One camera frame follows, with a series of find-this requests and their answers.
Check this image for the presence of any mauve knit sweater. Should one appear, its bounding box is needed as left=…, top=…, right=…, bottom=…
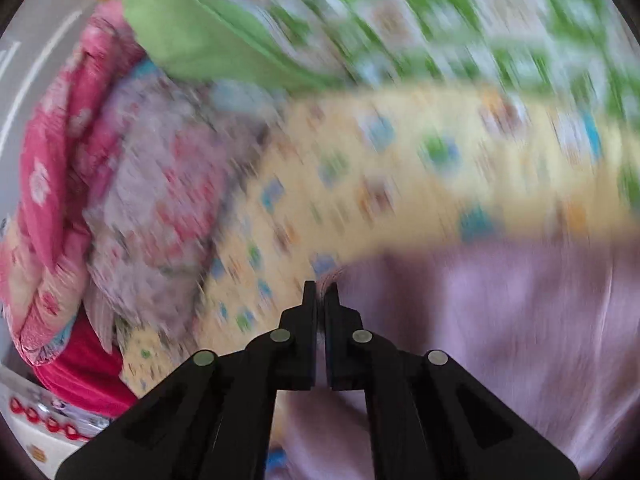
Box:
left=271, top=242, right=640, bottom=480

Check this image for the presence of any yellow cartoon bear bedsheet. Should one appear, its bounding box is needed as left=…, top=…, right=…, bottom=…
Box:
left=119, top=81, right=640, bottom=401

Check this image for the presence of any red cloth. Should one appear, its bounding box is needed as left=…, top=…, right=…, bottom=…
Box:
left=34, top=310, right=138, bottom=418

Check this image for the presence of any grey pink floral cloth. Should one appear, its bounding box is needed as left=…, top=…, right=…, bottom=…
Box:
left=84, top=63, right=279, bottom=350

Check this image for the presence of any white patterned storage box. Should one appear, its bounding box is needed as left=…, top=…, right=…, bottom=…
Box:
left=0, top=365, right=111, bottom=479

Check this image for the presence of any pink floral blanket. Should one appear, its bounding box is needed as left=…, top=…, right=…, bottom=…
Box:
left=1, top=0, right=144, bottom=366

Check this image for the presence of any green white checked quilt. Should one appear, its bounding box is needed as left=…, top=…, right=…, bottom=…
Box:
left=122, top=0, right=639, bottom=125

